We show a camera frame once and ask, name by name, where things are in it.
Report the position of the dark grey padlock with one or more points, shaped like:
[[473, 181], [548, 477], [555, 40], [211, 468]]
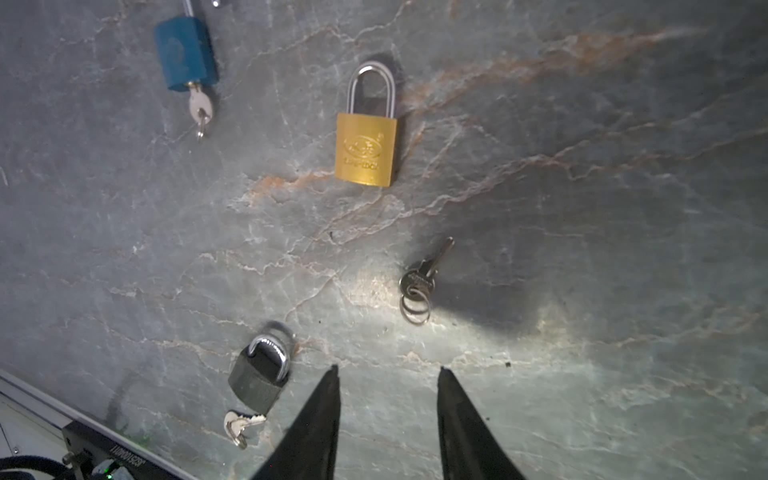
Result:
[[260, 372]]

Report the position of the small brass padlock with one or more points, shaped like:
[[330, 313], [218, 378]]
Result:
[[365, 144]]

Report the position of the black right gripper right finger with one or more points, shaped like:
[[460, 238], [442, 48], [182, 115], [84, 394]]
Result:
[[468, 448]]

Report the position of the blue padlock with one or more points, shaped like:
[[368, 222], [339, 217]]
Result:
[[184, 51]]

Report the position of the small silver key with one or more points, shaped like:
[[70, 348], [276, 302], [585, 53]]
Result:
[[417, 285]]

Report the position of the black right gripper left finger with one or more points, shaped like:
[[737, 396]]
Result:
[[308, 449]]

